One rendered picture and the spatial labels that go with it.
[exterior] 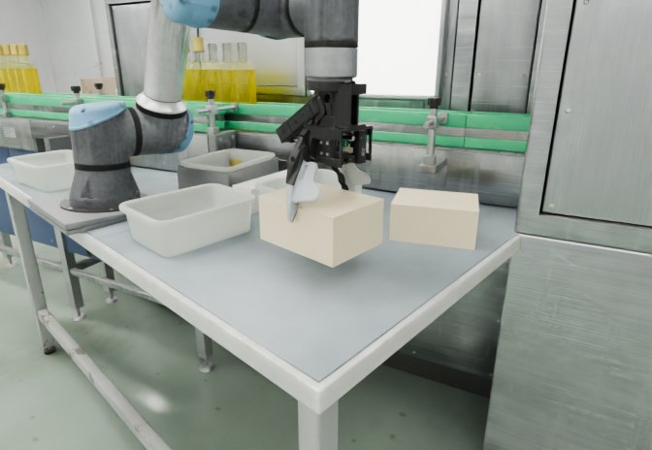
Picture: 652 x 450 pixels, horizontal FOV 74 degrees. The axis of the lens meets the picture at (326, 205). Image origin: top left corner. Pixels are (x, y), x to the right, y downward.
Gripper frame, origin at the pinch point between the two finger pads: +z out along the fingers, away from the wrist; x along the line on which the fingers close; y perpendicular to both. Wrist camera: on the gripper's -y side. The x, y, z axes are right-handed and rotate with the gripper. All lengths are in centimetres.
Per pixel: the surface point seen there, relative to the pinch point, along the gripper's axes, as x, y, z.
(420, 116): 50, -12, -10
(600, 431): 45, 39, 51
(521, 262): 39.6, 20.0, 16.6
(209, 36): 45, -95, -31
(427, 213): 21.7, 7.3, 4.4
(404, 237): 20.0, 3.6, 9.7
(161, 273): -18.4, -18.7, 10.8
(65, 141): 4, -129, 5
